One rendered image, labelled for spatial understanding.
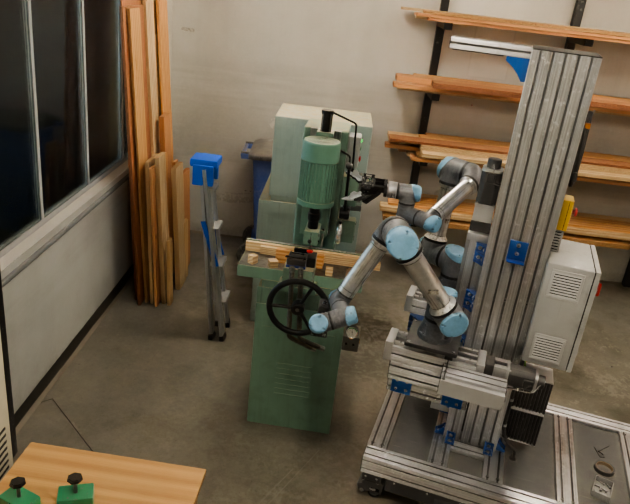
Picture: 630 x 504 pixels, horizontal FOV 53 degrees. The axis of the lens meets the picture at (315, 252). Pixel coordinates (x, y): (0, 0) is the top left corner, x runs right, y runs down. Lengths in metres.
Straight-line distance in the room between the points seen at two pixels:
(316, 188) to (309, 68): 2.45
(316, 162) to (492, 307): 1.01
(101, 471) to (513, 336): 1.75
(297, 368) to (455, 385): 0.90
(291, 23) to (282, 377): 2.97
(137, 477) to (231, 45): 3.73
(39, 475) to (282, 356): 1.30
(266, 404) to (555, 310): 1.52
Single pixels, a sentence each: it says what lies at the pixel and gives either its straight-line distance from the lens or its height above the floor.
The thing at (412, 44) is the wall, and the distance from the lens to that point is 5.28.
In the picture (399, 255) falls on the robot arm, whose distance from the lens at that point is 2.38.
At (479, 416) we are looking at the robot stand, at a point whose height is 0.40.
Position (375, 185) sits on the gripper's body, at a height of 1.36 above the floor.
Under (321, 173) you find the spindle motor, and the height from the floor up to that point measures 1.37.
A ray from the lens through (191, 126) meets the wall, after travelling 5.52.
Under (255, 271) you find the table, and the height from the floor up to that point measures 0.88.
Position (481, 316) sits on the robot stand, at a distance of 2.91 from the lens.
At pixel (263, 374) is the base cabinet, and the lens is 3.32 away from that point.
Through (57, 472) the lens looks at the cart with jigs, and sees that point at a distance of 2.49.
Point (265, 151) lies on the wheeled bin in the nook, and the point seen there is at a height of 0.96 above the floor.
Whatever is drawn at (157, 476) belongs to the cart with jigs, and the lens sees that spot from 2.43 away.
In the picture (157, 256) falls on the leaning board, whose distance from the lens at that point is 4.42.
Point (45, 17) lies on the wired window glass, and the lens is 3.52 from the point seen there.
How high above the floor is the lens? 2.17
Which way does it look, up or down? 23 degrees down
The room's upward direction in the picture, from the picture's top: 7 degrees clockwise
